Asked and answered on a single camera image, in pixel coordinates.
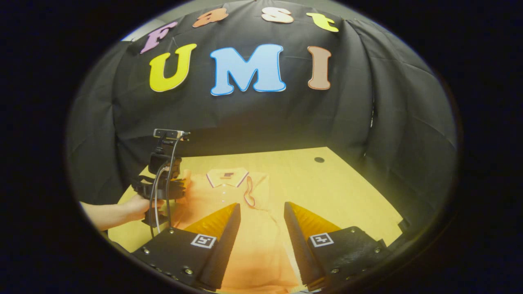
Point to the orange T-shirt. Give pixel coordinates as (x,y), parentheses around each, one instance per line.
(257,245)

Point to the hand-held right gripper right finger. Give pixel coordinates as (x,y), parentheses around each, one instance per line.
(298,245)

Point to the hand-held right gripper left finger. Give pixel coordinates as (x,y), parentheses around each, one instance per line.
(226,245)

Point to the black backdrop cloth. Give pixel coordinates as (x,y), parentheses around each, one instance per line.
(265,118)

